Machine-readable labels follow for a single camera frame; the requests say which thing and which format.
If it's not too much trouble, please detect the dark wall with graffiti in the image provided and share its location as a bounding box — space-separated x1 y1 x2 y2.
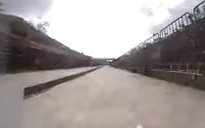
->
111 13 205 94

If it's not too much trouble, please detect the raised concrete platform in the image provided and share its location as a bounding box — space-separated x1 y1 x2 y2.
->
0 65 103 101

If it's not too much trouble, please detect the distant bridge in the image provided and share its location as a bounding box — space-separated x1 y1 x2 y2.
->
90 57 115 67

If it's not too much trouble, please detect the grey concrete path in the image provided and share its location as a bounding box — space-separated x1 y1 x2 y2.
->
0 65 205 128

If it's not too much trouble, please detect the dark stone wall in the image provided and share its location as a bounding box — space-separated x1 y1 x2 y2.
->
0 11 94 75

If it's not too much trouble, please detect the tree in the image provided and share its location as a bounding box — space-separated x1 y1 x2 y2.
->
35 20 51 35

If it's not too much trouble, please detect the metal railing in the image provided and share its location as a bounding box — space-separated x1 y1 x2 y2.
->
123 0 205 58

